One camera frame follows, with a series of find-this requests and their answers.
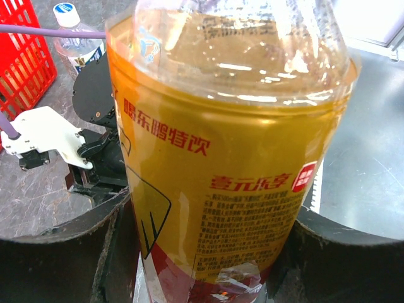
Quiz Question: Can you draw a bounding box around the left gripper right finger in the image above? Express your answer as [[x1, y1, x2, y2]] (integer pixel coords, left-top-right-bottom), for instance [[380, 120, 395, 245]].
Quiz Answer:
[[268, 207, 403, 302]]

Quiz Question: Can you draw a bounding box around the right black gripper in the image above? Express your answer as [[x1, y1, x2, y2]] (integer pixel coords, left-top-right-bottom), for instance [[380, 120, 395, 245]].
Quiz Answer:
[[65, 129, 128, 202]]

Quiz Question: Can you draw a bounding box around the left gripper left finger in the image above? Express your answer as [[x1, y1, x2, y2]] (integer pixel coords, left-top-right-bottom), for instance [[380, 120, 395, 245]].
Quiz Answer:
[[1, 189, 139, 302]]

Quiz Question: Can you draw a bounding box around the yellow tea bottle red label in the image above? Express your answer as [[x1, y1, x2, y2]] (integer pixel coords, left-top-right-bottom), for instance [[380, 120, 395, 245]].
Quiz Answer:
[[105, 1, 357, 302]]

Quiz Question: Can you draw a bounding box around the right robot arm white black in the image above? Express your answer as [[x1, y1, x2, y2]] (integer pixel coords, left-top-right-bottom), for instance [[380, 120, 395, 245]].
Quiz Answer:
[[65, 54, 128, 207]]

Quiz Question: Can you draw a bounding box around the clear bottle blue cap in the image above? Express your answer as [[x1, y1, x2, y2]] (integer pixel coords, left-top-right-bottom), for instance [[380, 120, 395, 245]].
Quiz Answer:
[[53, 3, 105, 80]]

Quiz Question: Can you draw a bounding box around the red plastic shopping basket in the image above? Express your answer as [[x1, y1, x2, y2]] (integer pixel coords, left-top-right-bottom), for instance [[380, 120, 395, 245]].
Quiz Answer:
[[0, 0, 58, 152]]

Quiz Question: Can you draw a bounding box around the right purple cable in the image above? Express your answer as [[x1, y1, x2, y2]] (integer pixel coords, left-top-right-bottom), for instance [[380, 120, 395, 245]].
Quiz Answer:
[[0, 24, 107, 140]]

